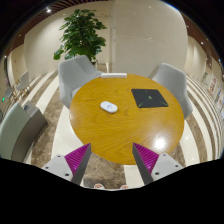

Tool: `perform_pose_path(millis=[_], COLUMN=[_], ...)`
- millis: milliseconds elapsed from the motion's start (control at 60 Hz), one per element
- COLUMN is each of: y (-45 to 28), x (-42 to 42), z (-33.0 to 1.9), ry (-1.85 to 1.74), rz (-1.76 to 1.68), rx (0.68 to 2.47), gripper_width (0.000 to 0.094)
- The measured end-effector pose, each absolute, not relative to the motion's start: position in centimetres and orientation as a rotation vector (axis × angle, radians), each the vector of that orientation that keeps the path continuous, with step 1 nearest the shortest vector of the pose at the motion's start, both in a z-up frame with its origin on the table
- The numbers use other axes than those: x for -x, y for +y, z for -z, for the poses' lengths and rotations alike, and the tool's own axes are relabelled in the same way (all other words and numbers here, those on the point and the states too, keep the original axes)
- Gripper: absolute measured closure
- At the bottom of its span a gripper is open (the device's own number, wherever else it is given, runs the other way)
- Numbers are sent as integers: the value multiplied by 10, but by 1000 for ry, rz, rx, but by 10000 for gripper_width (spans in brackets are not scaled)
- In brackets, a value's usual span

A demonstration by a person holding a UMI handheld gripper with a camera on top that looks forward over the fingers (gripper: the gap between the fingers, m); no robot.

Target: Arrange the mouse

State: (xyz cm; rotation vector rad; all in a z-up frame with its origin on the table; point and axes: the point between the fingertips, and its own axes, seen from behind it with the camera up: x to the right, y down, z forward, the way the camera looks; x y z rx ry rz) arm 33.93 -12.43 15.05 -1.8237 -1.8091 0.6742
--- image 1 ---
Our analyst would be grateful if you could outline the black square mouse pad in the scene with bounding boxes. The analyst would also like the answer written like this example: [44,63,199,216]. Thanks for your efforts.
[131,89,168,108]

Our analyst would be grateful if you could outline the grey green sofa chair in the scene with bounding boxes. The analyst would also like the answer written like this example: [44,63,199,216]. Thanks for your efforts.
[0,101,47,162]

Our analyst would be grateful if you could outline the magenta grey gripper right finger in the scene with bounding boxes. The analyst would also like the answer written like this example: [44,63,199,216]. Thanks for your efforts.
[132,143,183,185]

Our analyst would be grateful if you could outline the grey armchair right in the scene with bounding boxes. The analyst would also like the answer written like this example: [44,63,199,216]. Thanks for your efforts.
[149,63,193,118]

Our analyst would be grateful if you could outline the grey armchair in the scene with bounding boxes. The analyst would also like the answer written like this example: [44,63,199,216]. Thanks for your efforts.
[149,63,193,118]
[58,55,101,108]

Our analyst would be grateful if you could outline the white computer mouse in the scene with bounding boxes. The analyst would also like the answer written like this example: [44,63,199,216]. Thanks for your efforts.
[100,101,118,113]

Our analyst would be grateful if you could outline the round wooden table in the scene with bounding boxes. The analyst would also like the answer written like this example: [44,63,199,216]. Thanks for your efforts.
[70,74,184,165]

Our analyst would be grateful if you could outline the grey armchair left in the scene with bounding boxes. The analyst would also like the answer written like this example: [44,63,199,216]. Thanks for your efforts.
[58,55,101,108]

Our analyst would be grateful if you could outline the white rectangular box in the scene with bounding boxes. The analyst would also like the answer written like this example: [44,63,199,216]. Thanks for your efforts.
[100,73,127,78]

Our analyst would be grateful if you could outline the green potted plant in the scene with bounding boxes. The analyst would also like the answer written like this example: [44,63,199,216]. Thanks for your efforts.
[53,9,106,63]

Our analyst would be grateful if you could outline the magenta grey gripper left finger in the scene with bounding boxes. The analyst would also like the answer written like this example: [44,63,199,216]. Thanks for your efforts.
[42,143,92,185]

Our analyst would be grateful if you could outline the small grey background chair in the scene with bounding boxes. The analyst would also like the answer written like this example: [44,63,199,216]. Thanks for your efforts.
[16,71,29,97]

